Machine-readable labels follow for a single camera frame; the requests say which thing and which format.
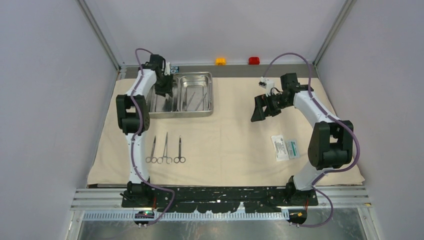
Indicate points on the steel tweezers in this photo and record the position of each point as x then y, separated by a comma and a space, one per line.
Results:
194, 101

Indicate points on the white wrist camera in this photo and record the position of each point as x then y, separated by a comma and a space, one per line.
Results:
167, 69
267, 84

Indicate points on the right steel tray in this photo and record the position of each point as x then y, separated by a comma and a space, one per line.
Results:
196, 82

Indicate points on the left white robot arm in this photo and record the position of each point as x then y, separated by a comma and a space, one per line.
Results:
133, 117

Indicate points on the long steel forceps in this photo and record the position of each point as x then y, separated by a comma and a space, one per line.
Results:
165, 158

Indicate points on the short steel scissors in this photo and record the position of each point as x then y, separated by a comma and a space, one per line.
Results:
179, 159

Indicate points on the green white packet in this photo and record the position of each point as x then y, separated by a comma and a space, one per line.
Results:
292, 149

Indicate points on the steel tray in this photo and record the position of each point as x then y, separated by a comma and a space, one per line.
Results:
196, 82
166, 104

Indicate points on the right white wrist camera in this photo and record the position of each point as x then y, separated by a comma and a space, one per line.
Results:
267, 84

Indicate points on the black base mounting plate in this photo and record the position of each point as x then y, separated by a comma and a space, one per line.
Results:
190, 199

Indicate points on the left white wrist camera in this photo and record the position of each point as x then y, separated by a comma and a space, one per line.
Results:
167, 69

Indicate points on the white sterile pouch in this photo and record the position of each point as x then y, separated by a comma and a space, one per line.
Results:
279, 144

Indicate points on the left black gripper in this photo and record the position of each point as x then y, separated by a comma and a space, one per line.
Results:
168, 89

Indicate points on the yellow button block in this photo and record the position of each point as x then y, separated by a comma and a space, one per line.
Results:
220, 61

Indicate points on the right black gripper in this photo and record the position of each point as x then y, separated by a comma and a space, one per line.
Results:
260, 101

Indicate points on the red button block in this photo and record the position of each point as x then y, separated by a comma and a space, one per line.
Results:
254, 60

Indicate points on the small blue owl toy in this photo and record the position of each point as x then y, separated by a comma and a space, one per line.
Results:
174, 69

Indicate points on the left steel tray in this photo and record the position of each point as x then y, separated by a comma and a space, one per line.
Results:
166, 104

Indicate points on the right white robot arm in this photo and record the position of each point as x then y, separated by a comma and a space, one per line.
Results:
331, 143

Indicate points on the wire mesh steel basket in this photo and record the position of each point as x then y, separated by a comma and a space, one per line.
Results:
171, 115

